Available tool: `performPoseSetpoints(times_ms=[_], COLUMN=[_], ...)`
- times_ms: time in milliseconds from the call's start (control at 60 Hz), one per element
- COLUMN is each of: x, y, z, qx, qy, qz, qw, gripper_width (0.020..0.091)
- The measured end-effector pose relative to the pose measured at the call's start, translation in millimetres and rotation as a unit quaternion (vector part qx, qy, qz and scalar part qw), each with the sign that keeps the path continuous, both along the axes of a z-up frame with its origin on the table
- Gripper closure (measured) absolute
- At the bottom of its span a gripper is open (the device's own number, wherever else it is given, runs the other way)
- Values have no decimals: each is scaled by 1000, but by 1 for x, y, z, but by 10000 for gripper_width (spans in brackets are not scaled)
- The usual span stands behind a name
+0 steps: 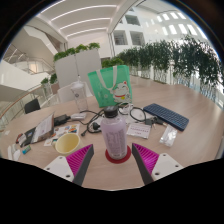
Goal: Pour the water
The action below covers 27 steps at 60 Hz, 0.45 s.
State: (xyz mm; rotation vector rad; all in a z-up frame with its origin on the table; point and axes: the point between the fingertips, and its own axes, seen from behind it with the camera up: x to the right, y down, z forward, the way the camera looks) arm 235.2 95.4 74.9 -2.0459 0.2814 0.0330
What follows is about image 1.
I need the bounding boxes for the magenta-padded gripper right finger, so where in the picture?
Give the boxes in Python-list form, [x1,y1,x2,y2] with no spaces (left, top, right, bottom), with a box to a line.
[131,142,184,186]

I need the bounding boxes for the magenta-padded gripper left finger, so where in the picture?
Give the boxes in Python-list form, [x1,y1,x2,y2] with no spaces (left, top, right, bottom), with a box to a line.
[43,143,95,187]

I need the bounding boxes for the purple drink bottle black cap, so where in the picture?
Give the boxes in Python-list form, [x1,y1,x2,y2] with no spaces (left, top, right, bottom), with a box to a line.
[100,105,129,161]

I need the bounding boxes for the pale yellow mug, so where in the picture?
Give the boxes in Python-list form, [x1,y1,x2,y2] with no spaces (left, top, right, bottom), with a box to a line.
[54,132,82,157]

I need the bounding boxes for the white paper card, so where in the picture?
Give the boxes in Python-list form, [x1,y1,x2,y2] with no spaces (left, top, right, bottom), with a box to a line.
[126,122,153,140]

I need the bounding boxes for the clear plastic packet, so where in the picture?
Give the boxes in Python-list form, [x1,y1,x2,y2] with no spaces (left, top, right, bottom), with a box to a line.
[159,124,179,148]

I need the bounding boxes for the colourful sticker sheet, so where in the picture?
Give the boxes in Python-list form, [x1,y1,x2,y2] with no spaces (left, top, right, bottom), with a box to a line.
[43,123,81,148]

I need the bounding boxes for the bunch of keys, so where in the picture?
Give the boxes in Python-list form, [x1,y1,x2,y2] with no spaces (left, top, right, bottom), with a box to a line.
[144,115,165,128]

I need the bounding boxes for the black power adapter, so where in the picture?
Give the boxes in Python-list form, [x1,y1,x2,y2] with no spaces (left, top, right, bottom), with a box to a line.
[53,113,72,127]

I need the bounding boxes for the white power adapter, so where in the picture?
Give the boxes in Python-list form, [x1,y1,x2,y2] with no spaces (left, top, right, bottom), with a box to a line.
[70,112,88,121]

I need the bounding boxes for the printed paper booklet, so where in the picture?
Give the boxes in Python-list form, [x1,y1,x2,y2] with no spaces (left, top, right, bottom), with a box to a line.
[31,112,56,144]

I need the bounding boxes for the dark blue keyboard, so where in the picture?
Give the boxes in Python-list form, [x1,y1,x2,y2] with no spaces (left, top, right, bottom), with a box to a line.
[142,102,190,132]

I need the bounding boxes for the small teal marker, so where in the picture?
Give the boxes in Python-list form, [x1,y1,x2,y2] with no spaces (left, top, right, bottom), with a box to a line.
[21,144,32,155]

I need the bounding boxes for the black notebook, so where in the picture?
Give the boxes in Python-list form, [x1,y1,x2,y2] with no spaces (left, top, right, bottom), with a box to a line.
[18,126,38,148]

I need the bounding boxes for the clear plastic tumbler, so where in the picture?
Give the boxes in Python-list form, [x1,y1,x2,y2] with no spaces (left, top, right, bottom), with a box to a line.
[69,75,90,114]

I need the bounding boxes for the white computer mouse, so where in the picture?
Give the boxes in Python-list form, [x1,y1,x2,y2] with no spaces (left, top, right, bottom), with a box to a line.
[11,143,20,161]

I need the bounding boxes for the white chair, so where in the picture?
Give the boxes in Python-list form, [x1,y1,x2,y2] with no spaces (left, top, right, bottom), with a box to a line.
[57,81,93,104]

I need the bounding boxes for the black chair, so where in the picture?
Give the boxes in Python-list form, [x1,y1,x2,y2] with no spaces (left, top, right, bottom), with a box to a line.
[23,97,42,115]

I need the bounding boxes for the green tote bag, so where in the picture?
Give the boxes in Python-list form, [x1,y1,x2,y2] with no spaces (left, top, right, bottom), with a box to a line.
[87,64,134,109]

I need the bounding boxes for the glass railing wooden handrail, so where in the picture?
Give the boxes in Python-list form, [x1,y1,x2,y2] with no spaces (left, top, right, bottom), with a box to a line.
[0,83,51,129]

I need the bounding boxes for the small planter with plants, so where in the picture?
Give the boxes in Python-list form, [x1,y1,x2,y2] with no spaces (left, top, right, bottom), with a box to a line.
[40,73,60,95]

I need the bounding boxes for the white cabinet with plants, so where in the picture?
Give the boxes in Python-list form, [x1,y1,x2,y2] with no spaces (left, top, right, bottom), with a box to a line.
[53,42,103,89]

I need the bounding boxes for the green hedge along railing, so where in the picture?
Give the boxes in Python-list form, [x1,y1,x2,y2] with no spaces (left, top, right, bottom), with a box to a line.
[101,34,224,105]

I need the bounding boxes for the ceiling light strips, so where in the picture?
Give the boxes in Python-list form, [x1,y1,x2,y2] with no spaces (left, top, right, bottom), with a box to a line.
[39,3,118,38]

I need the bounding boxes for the black cables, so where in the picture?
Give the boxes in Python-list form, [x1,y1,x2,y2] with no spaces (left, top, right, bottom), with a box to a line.
[79,103,148,138]

